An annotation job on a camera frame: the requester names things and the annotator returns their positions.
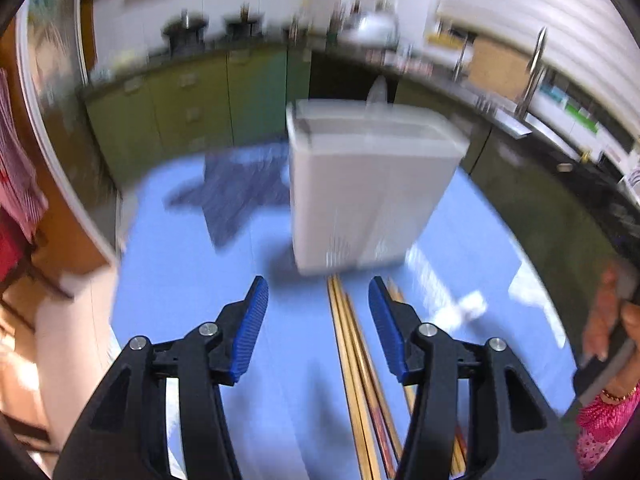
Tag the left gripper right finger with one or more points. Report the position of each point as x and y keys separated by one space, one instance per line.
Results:
x=513 y=431

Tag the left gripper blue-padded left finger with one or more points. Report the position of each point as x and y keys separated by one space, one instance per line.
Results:
x=121 y=433

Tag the pink patterned sleeve forearm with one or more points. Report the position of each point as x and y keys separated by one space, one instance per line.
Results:
x=600 y=424

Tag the green kitchen cabinets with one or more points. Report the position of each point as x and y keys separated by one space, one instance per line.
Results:
x=220 y=99

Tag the person's right hand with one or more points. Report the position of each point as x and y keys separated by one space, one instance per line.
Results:
x=607 y=310

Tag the wooden chopstick right inner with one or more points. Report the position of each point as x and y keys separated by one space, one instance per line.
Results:
x=458 y=462

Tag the wooden chopstick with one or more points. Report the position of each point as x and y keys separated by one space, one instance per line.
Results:
x=375 y=453
x=350 y=392
x=379 y=412
x=458 y=462

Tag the wooden chopstick far left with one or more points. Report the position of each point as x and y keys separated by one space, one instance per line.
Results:
x=350 y=392

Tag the blue round tablecloth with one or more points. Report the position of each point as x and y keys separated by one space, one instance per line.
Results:
x=288 y=416

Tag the red checkered cloth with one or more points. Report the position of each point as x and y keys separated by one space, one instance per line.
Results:
x=21 y=196

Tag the dark blue woven cloth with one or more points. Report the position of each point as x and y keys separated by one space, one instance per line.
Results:
x=235 y=185

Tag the white plastic utensil holder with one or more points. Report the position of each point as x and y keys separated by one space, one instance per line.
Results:
x=365 y=178

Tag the chrome sink faucet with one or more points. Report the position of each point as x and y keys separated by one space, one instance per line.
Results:
x=536 y=70

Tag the black cooking pot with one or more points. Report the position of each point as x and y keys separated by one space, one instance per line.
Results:
x=185 y=31

